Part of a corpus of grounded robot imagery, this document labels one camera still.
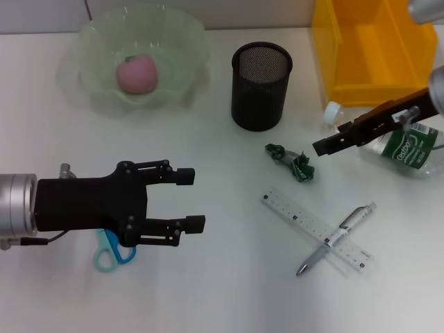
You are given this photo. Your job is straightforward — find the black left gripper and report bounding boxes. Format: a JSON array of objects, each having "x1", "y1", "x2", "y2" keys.
[{"x1": 35, "y1": 158, "x2": 207, "y2": 248}]

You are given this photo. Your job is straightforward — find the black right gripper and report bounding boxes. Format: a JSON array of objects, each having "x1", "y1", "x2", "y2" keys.
[{"x1": 311, "y1": 87, "x2": 441, "y2": 157}]

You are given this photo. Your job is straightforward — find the green plastic wrapper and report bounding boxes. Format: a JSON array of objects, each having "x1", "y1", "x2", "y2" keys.
[{"x1": 264, "y1": 142, "x2": 316, "y2": 182}]

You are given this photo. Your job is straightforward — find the clear green-label water bottle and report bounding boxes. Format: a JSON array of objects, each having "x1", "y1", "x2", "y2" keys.
[{"x1": 322, "y1": 101, "x2": 444, "y2": 181}]

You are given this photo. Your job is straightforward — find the translucent green fruit bowl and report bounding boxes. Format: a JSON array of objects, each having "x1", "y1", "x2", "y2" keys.
[{"x1": 74, "y1": 5, "x2": 212, "y2": 117}]

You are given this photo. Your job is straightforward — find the pink toy peach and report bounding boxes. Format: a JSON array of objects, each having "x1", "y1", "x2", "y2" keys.
[{"x1": 116, "y1": 53, "x2": 160, "y2": 94}]

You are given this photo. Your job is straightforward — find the clear plastic ruler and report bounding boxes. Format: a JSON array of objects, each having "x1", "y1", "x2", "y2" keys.
[{"x1": 259, "y1": 187, "x2": 375, "y2": 275}]

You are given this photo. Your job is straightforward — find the black mesh pen holder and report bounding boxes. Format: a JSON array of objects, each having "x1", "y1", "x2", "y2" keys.
[{"x1": 231, "y1": 42, "x2": 293, "y2": 132}]

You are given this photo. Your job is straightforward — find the white grey ballpoint pen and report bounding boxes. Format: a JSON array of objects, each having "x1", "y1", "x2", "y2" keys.
[{"x1": 296, "y1": 202, "x2": 378, "y2": 278}]

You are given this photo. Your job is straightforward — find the blue safety scissors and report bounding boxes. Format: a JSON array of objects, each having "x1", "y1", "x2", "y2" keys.
[{"x1": 93, "y1": 228, "x2": 137, "y2": 274}]

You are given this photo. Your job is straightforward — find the yellow plastic bin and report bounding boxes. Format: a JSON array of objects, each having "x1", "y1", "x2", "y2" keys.
[{"x1": 311, "y1": 0, "x2": 438, "y2": 108}]

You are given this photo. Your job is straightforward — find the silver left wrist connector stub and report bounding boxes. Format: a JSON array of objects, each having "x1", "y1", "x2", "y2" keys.
[{"x1": 58, "y1": 163, "x2": 76, "y2": 180}]

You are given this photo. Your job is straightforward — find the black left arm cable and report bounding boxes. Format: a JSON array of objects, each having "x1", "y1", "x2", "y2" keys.
[{"x1": 0, "y1": 230, "x2": 69, "y2": 251}]

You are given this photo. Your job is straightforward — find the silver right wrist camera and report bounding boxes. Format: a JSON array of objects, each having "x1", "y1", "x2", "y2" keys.
[{"x1": 407, "y1": 0, "x2": 444, "y2": 25}]

